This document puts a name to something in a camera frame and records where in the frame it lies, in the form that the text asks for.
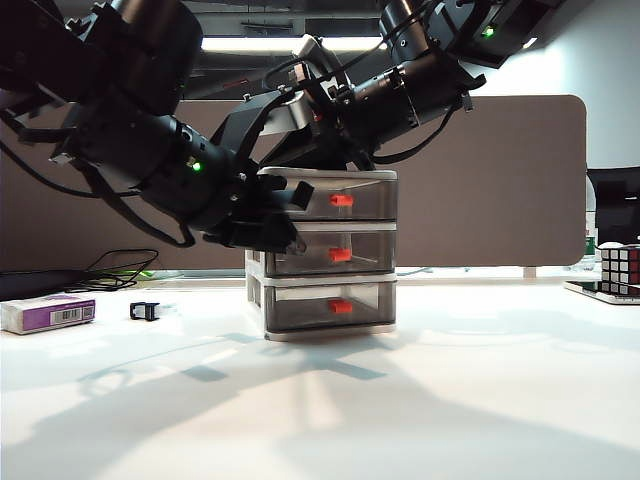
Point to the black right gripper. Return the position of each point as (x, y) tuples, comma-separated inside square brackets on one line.
[(345, 135)]

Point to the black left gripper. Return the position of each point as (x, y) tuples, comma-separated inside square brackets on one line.
[(255, 197)]

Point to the white plastic drawer cabinet frame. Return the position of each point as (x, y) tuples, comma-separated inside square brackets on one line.
[(380, 173)]

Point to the clear plastic container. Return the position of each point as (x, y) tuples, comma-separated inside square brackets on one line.
[(370, 255)]

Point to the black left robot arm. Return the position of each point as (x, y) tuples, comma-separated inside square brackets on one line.
[(125, 140)]

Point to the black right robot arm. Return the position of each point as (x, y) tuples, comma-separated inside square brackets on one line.
[(425, 90)]

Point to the black smartphone white case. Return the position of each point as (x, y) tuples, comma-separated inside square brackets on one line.
[(582, 288)]

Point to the long ceiling light strip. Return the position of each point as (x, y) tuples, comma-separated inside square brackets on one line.
[(250, 43)]

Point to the small black plastic clip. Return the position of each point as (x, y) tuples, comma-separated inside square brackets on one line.
[(144, 311)]

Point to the brown fabric desk partition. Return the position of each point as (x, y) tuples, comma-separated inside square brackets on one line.
[(500, 200)]

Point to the white partition foot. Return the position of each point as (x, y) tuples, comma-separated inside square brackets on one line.
[(529, 273)]

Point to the black laptop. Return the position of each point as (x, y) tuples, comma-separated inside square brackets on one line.
[(30, 285)]

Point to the purple and white box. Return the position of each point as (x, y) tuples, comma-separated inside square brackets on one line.
[(35, 315)]

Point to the Rubik's cube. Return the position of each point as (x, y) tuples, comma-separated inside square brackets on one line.
[(622, 270)]

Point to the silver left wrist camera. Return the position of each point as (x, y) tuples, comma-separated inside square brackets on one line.
[(295, 115)]

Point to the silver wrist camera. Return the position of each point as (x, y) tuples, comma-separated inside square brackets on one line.
[(310, 47), (295, 115)]

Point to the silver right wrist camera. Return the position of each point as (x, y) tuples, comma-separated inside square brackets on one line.
[(310, 47)]

